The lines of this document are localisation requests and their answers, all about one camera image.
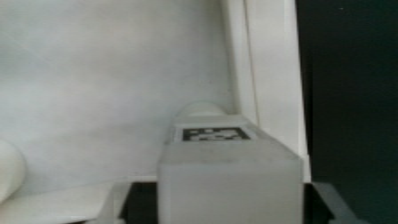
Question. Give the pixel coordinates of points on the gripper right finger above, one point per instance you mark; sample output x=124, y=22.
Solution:
x=326, y=206

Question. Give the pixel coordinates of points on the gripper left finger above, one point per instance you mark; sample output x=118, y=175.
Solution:
x=131, y=206

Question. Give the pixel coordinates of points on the white table leg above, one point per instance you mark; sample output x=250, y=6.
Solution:
x=230, y=172

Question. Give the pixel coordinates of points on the white square table top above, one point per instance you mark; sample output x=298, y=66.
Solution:
x=110, y=63

